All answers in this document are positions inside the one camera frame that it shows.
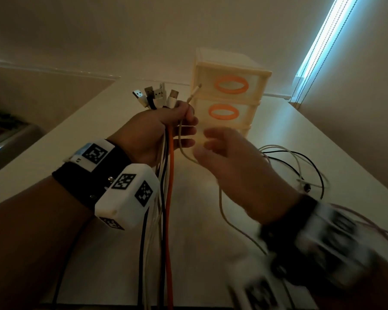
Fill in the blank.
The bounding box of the person's left hand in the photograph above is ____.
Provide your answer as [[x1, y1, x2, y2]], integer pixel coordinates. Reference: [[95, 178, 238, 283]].
[[107, 100, 200, 168]]

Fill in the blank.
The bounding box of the person's right hand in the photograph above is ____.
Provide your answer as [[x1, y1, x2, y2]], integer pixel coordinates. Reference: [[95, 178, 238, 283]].
[[192, 127, 303, 225]]

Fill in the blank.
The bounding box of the orange cable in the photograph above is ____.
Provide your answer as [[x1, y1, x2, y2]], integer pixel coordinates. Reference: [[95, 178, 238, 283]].
[[165, 125, 176, 310]]

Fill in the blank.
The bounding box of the pile of cables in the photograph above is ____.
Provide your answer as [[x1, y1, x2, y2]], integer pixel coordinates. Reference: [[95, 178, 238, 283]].
[[258, 144, 388, 255]]

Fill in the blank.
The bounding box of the cream three-drawer organiser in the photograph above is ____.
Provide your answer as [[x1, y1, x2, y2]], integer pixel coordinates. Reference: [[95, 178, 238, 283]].
[[190, 47, 273, 149]]

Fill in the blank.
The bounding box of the person's left forearm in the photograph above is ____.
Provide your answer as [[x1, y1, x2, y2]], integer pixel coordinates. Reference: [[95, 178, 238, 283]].
[[0, 176, 94, 310]]

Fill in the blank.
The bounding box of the person's right forearm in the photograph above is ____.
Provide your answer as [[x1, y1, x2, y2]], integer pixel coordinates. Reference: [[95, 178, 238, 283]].
[[310, 261, 388, 310]]

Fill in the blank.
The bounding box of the bright narrow window strip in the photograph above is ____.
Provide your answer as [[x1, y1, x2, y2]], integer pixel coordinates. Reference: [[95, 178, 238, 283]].
[[289, 0, 360, 107]]

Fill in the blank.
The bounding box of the thin black right camera wire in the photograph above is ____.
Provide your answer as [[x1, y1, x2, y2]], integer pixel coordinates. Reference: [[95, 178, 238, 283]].
[[279, 277, 297, 310]]

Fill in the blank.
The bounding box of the beaded blind pull chain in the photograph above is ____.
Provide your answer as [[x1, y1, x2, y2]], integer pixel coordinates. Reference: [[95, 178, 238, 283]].
[[289, 0, 360, 109]]

